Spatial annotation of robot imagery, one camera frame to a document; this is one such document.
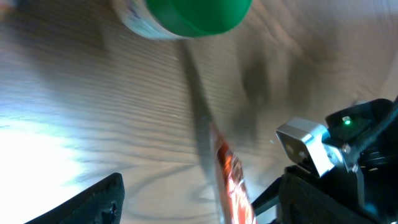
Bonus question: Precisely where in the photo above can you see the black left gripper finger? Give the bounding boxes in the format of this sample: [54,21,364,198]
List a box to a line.
[27,172,125,224]

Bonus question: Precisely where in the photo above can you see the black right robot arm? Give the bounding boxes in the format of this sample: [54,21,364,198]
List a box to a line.
[252,99,397,223]

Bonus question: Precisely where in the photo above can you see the orange Top chocolate bar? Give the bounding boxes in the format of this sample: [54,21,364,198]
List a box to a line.
[210,123,257,224]

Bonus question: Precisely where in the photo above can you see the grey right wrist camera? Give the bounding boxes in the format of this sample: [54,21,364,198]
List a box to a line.
[276,118,343,177]

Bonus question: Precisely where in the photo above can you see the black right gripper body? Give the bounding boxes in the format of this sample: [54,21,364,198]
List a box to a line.
[278,166,397,224]

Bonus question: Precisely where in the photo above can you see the green lid jar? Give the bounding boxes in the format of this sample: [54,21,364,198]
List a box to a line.
[111,0,252,40]

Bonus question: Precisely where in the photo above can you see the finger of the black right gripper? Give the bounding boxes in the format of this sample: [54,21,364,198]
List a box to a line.
[252,177,283,224]

